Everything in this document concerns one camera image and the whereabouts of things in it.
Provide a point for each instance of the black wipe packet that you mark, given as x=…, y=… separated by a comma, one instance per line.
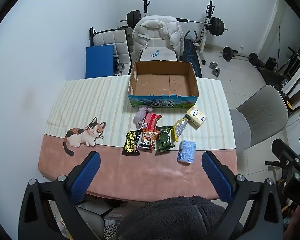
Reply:
x=130, y=143

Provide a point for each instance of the chrome weight plates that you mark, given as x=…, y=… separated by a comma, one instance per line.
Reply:
x=119, y=68

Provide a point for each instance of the barbell with black plates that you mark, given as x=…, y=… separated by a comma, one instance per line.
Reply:
x=217, y=26

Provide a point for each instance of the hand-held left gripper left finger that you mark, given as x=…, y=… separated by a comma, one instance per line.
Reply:
x=87, y=177

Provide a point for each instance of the panda print snack packet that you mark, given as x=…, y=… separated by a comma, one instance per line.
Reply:
x=148, y=140

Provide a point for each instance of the dark wooden chair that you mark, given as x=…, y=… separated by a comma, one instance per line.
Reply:
x=298, y=90

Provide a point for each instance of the white puffer jacket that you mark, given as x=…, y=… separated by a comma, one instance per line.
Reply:
x=152, y=28

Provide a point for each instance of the person's dark fleece clothing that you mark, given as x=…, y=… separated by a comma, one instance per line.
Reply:
x=170, y=220

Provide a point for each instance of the yellow silver snack packet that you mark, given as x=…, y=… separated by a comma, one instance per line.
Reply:
x=179, y=128

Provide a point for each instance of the short barbell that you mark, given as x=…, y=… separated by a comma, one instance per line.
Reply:
x=227, y=53

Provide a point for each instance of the white squat rack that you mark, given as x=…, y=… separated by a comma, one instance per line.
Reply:
x=207, y=17

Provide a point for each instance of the black bag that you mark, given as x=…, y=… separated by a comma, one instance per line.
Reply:
x=270, y=63

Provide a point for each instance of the white quilted chair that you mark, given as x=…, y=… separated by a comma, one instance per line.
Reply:
x=115, y=37

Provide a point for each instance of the grey shell chair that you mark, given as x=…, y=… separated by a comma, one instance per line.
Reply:
x=262, y=115

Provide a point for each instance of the white padded chair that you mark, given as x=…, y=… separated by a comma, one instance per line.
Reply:
x=165, y=53

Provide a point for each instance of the black kick scooter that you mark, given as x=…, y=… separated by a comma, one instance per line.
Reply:
x=291, y=57

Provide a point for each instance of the striped pink cat tablecloth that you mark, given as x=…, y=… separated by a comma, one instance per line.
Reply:
x=95, y=100

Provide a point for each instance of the green snack packet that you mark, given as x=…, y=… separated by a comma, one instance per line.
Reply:
x=164, y=141

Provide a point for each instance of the yellow tissue pack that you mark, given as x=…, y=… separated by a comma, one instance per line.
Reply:
x=196, y=117

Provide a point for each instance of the cardboard box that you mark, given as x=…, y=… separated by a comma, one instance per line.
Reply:
x=162, y=85

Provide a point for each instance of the black pole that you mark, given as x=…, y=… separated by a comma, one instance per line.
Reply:
x=279, y=40

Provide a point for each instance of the chrome dumbbell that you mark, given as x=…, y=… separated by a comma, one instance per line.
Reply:
x=216, y=72
x=213, y=65

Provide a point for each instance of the blue folded mat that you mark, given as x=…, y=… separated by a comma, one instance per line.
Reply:
x=98, y=61

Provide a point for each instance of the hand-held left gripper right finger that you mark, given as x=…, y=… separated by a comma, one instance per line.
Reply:
x=216, y=177

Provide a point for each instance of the small blue packet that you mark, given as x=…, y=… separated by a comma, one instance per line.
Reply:
x=155, y=53

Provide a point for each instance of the black blue weight bench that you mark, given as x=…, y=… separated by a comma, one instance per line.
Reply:
x=191, y=52

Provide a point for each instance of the light blue tissue pack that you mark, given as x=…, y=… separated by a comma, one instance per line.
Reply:
x=187, y=152

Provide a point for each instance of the red snack packet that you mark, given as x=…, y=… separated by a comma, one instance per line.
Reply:
x=152, y=120

